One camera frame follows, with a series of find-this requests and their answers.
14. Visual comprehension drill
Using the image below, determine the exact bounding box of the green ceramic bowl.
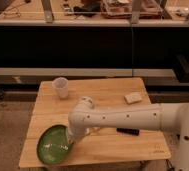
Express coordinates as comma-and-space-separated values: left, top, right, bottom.
36, 125, 72, 165

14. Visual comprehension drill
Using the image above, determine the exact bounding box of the black box on shelf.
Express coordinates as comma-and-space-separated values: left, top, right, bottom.
173, 55, 189, 83

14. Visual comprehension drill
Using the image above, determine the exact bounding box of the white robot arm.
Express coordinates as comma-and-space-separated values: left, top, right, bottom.
67, 96, 189, 171

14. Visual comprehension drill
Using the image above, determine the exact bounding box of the white plastic cup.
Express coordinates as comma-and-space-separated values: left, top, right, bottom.
52, 77, 68, 99

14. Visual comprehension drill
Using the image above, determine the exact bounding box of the black rectangular box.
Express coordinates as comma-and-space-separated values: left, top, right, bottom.
117, 128, 140, 136

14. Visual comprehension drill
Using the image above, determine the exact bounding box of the wooden table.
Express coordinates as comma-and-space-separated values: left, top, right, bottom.
19, 78, 171, 168

